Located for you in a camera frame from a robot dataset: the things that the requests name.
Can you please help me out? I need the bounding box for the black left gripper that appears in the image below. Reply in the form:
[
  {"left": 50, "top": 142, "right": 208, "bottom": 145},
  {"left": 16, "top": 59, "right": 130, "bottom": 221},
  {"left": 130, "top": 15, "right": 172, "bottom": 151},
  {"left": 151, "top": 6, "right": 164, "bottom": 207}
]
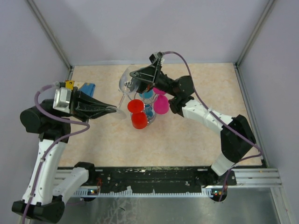
[{"left": 53, "top": 85, "right": 117, "bottom": 123}]

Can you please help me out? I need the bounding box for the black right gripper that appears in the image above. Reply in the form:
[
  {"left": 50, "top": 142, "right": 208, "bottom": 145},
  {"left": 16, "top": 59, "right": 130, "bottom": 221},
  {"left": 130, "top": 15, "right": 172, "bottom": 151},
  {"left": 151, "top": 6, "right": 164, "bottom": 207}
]
[{"left": 123, "top": 59, "right": 178, "bottom": 98}]

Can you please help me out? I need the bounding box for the blue wine glass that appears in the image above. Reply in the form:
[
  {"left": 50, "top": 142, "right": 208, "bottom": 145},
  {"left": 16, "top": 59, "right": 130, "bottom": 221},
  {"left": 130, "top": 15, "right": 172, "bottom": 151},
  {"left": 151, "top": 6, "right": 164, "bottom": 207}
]
[{"left": 139, "top": 91, "right": 153, "bottom": 99}]

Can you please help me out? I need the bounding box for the clear wine glass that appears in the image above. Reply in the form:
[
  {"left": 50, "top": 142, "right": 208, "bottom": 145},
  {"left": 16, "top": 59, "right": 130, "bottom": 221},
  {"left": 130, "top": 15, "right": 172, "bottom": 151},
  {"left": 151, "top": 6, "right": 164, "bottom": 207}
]
[{"left": 115, "top": 65, "right": 139, "bottom": 119}]

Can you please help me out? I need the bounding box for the pink wine glass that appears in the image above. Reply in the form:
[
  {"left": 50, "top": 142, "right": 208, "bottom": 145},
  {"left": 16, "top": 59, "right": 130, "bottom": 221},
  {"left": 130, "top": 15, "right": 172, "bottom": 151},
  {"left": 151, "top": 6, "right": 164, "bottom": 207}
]
[{"left": 153, "top": 88, "right": 169, "bottom": 114}]

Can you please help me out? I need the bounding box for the red wine glass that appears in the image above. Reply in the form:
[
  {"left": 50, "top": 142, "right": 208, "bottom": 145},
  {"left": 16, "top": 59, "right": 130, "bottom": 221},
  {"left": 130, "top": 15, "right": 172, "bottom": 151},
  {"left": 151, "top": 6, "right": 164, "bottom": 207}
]
[{"left": 127, "top": 99, "right": 148, "bottom": 129}]

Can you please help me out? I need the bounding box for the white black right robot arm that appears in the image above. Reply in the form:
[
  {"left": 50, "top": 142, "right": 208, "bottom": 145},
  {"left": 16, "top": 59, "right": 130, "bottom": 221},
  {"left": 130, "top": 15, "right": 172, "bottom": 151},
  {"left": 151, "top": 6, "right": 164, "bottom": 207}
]
[{"left": 129, "top": 58, "right": 256, "bottom": 185}]

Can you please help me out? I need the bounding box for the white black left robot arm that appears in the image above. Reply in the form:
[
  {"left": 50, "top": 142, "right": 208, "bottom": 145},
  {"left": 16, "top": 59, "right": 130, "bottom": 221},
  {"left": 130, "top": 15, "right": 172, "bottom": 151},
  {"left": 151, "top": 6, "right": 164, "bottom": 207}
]
[{"left": 12, "top": 83, "right": 118, "bottom": 224}]

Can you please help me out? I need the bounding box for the chrome wine glass rack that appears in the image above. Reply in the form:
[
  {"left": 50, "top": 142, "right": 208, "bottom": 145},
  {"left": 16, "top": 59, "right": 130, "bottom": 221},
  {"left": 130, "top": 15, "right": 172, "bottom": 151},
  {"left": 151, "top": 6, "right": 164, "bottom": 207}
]
[{"left": 128, "top": 90, "right": 157, "bottom": 126}]

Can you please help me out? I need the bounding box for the blue cloth with duck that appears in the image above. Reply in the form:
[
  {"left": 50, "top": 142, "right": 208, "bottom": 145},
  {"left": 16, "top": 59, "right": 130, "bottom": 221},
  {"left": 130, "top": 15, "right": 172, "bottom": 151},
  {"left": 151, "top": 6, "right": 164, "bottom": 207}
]
[{"left": 78, "top": 83, "right": 96, "bottom": 97}]

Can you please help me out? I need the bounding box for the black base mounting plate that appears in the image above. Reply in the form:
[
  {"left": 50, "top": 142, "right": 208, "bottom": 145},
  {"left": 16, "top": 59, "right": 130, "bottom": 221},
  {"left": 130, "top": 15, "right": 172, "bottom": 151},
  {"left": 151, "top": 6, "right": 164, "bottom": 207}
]
[{"left": 82, "top": 166, "right": 237, "bottom": 193}]

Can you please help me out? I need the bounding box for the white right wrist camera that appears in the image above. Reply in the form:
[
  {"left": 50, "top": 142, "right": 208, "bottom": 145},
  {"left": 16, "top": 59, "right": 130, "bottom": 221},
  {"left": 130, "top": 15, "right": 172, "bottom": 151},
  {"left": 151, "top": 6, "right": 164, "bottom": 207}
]
[{"left": 149, "top": 52, "right": 164, "bottom": 64}]

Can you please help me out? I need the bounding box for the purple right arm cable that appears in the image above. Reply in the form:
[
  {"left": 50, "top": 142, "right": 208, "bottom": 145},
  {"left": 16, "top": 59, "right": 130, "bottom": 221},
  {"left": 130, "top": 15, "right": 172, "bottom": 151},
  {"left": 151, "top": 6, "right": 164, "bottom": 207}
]
[{"left": 162, "top": 50, "right": 265, "bottom": 203}]

